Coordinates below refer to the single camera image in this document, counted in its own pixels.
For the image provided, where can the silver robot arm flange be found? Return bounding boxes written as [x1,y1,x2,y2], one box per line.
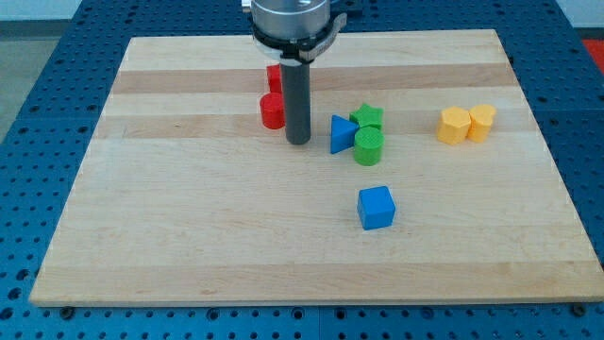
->
[241,0,347,66]

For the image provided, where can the blue cube block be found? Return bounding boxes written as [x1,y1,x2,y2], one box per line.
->
[357,186,396,230]

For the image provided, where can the red cube block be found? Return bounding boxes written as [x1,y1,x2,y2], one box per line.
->
[266,64,282,94]

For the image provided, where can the blue triangle block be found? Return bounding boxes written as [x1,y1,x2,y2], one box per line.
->
[329,115,360,154]

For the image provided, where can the red cylinder block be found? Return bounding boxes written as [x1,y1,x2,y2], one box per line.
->
[260,93,285,129]

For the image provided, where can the green cylinder block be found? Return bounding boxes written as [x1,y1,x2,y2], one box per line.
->
[353,127,385,166]

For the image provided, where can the green star block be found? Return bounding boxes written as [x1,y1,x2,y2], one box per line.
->
[349,103,384,130]

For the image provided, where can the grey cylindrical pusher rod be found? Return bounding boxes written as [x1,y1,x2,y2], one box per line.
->
[280,64,311,145]

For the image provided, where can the wooden board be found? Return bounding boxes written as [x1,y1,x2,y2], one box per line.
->
[29,29,603,307]

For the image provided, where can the yellow hexagon block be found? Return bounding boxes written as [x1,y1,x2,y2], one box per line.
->
[436,107,471,145]

